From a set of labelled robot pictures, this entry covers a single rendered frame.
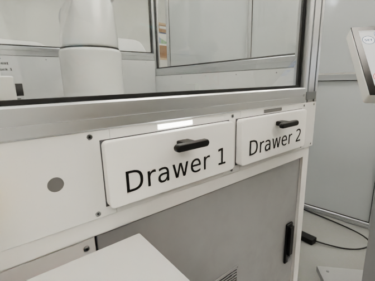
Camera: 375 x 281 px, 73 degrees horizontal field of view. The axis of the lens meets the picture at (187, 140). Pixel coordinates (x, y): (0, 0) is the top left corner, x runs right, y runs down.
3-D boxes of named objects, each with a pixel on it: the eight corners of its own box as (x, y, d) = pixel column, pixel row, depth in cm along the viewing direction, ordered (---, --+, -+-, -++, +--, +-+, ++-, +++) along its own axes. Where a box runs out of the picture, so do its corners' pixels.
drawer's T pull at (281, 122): (298, 125, 66) (299, 120, 65) (282, 129, 61) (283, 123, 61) (286, 123, 68) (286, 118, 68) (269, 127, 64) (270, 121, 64)
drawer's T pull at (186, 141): (210, 145, 47) (210, 138, 47) (177, 153, 42) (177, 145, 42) (197, 142, 50) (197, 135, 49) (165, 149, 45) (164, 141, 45)
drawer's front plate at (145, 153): (234, 169, 58) (234, 121, 55) (111, 209, 40) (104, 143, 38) (227, 166, 59) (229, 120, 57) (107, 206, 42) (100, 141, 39)
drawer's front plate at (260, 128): (304, 145, 77) (307, 109, 74) (241, 166, 59) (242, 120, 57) (298, 144, 78) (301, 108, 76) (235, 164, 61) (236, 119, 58)
